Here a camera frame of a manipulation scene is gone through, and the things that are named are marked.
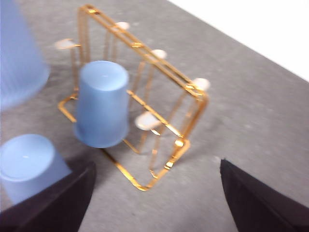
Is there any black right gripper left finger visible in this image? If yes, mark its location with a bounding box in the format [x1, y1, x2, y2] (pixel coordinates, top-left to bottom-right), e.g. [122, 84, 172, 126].
[0, 161, 97, 232]

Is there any blue ribbed plastic cup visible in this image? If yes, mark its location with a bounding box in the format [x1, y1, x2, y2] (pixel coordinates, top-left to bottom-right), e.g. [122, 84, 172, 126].
[0, 134, 73, 206]
[73, 60, 130, 148]
[0, 0, 51, 108]

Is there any gold wire cup holder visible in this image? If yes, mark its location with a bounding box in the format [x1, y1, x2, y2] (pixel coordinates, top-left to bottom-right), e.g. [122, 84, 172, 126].
[54, 3, 211, 192]

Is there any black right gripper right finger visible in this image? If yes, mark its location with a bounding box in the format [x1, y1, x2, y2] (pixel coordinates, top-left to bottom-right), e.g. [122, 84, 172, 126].
[220, 158, 309, 232]

